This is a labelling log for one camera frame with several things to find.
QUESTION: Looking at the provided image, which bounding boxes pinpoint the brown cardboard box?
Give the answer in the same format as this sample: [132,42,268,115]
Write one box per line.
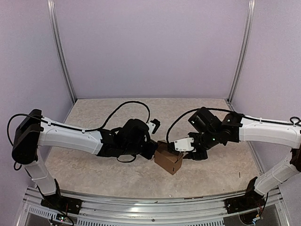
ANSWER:
[154,141,184,175]

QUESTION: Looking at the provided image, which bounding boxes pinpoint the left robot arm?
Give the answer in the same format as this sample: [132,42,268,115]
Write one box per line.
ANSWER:
[12,109,160,210]

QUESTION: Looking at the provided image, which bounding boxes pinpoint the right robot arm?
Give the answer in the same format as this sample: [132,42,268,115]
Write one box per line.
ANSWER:
[185,107,301,209]

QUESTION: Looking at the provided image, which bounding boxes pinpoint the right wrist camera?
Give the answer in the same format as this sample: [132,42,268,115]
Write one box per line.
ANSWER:
[167,137,196,153]

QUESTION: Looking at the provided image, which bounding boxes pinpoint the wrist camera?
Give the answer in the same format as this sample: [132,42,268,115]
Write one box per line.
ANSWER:
[167,137,196,153]
[147,119,161,134]

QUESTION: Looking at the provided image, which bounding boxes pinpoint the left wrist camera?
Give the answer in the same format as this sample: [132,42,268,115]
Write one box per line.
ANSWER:
[147,119,161,134]

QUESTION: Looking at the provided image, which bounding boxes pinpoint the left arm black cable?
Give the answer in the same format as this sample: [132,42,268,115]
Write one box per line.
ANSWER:
[6,101,151,146]

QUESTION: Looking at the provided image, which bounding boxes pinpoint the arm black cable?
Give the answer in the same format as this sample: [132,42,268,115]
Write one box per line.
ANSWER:
[6,101,151,146]
[166,107,301,144]

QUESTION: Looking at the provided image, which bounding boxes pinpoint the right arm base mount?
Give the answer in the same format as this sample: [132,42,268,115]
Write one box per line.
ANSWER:
[224,195,265,214]

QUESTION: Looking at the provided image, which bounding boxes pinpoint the front aluminium rail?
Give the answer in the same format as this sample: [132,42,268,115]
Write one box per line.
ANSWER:
[15,187,292,226]

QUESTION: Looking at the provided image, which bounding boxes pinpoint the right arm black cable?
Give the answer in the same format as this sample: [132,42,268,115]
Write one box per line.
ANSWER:
[166,107,301,144]

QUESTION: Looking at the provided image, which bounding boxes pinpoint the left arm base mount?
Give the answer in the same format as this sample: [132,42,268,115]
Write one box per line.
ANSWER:
[41,196,82,215]

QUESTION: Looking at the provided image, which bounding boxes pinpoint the right aluminium frame post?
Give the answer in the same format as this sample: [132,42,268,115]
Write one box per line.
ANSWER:
[227,0,256,104]

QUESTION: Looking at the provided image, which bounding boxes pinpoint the aluminium frame post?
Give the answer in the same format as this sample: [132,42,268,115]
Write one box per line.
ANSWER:
[47,0,77,105]
[227,0,256,104]

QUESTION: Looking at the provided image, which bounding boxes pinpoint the left aluminium frame post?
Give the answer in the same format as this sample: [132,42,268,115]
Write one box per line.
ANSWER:
[47,0,77,105]

